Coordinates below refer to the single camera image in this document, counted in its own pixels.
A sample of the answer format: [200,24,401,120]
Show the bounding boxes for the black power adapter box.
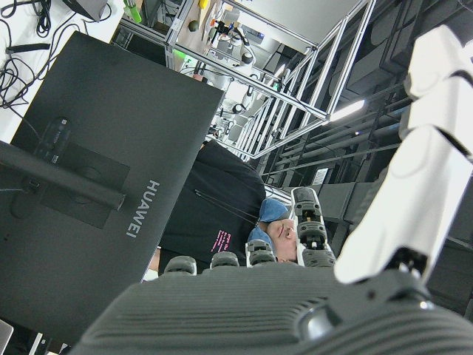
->
[61,0,109,22]

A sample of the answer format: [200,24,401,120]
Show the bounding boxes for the black cable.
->
[0,0,112,112]

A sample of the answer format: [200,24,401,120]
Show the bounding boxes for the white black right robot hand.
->
[68,27,473,355]

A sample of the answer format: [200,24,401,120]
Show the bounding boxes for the Huawei computer monitor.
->
[0,31,225,347]

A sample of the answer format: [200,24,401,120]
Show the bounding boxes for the person in black shirt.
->
[149,140,300,282]

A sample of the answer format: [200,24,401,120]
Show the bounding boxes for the green plastic object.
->
[123,0,143,24]

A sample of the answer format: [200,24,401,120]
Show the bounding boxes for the aluminium frame structure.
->
[118,0,374,160]

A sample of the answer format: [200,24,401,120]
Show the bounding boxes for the slim black power brick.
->
[5,43,51,53]

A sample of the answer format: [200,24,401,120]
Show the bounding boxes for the fluorescent ceiling light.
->
[328,98,367,121]

